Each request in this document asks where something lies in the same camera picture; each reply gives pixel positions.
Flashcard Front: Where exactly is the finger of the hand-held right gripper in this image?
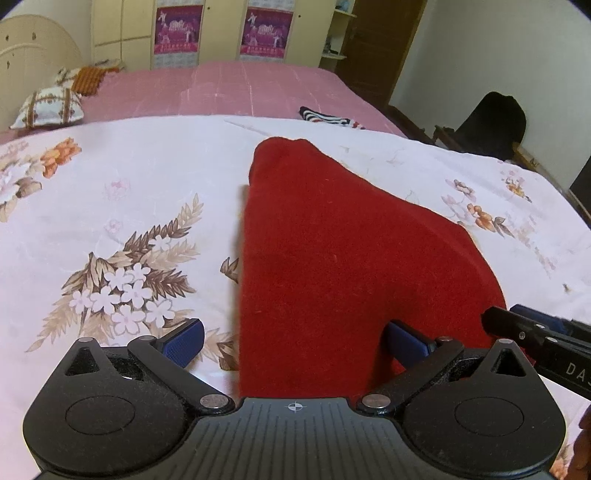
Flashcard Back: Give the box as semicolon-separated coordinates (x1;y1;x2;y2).
509;303;591;344
481;307;561;358

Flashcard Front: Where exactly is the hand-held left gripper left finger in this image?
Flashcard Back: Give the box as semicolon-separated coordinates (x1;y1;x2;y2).
64;318;235;416

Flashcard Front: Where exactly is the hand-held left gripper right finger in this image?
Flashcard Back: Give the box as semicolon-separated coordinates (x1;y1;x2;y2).
356;320;528;415

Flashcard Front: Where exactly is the red knit sweater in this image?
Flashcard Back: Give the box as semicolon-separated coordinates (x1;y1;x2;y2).
233;136;509;400

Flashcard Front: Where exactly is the person's right forearm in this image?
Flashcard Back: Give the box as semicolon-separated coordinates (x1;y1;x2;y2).
567;406;591;480

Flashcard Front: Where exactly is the pale floral blanket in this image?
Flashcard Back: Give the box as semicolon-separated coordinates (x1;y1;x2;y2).
0;114;591;480

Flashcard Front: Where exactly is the chair with dark cloth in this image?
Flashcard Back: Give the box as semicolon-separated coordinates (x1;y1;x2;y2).
434;91;527;160

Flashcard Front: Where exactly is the striped cloth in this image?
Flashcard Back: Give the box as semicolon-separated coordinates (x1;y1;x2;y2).
298;106;366;131

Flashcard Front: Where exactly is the pink bed sheet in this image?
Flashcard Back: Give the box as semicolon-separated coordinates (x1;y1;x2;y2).
0;62;409;140

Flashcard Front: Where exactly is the white brown checked pillow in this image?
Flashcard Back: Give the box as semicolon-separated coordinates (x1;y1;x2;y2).
9;87;85;130

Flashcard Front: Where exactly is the orange brown pillow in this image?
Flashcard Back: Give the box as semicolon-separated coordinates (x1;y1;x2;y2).
69;66;122;97

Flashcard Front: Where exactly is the brown wooden door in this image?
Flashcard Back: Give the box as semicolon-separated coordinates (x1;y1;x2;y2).
335;0;428;109

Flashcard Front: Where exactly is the cream wardrobe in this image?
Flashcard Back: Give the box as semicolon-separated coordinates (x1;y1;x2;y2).
90;0;338;71

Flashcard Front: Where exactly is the cream corner shelf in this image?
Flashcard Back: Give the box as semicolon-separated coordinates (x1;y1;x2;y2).
318;0;358;61

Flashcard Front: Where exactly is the cream wooden headboard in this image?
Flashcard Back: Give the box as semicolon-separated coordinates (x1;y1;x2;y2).
0;14;85;132

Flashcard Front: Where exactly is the purple wall poster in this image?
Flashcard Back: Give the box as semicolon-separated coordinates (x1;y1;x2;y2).
241;7;294;61
153;6;204;68

